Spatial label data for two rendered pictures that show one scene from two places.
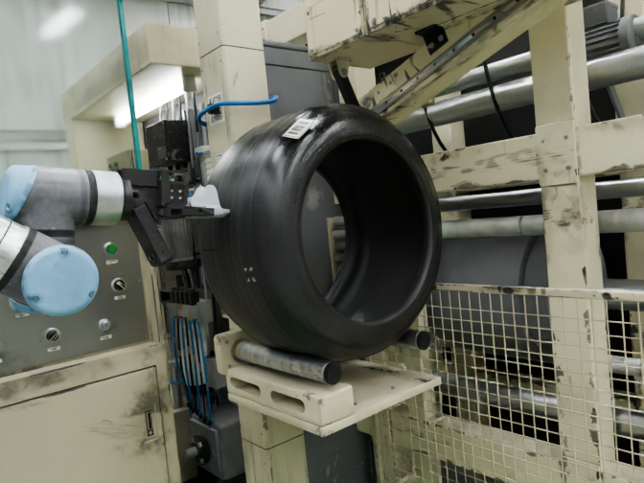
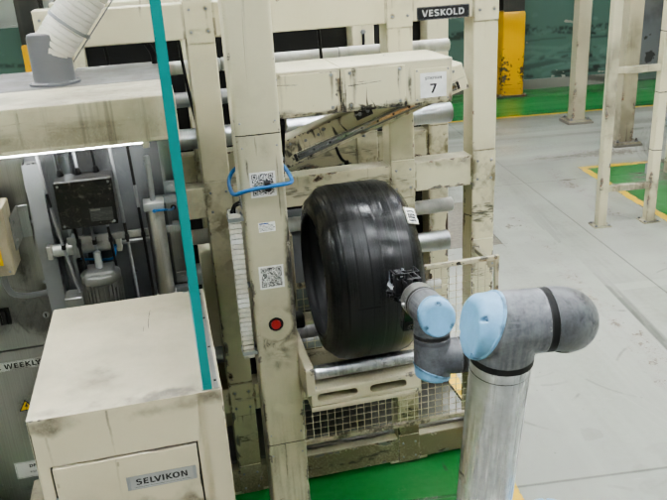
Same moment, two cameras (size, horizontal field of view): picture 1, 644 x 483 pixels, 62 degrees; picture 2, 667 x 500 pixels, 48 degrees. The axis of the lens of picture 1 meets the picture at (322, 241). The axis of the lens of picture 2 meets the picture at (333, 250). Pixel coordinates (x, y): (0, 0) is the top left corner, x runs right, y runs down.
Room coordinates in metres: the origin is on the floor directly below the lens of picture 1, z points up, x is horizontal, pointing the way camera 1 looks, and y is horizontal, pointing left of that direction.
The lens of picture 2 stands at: (0.26, 2.00, 2.12)
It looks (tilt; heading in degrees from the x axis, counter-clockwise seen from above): 21 degrees down; 298
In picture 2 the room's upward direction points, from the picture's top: 3 degrees counter-clockwise
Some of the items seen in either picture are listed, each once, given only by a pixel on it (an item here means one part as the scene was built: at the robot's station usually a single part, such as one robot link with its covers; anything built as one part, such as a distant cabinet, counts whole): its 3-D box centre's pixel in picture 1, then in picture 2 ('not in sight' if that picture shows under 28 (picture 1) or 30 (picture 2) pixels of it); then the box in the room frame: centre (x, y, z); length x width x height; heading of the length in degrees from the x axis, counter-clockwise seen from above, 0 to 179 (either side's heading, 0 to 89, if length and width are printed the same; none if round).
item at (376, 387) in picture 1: (333, 387); (352, 371); (1.26, 0.01, 0.80); 0.37 x 0.36 x 0.02; 130
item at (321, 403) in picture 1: (284, 388); (363, 382); (1.17, 0.12, 0.84); 0.36 x 0.09 x 0.06; 40
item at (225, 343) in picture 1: (285, 336); (299, 352); (1.40, 0.12, 0.90); 0.40 x 0.03 x 0.10; 130
